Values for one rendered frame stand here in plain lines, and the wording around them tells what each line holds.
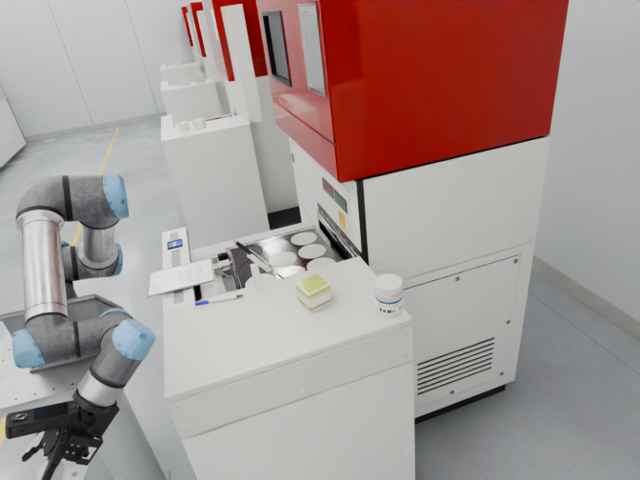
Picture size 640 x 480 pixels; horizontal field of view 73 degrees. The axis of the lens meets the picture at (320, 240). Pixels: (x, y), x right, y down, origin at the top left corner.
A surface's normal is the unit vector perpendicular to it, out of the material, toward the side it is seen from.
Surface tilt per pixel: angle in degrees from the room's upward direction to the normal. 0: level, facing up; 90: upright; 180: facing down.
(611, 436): 0
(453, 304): 90
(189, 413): 90
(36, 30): 90
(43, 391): 0
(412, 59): 90
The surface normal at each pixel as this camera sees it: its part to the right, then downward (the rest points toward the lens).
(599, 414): -0.11, -0.87
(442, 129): 0.31, 0.44
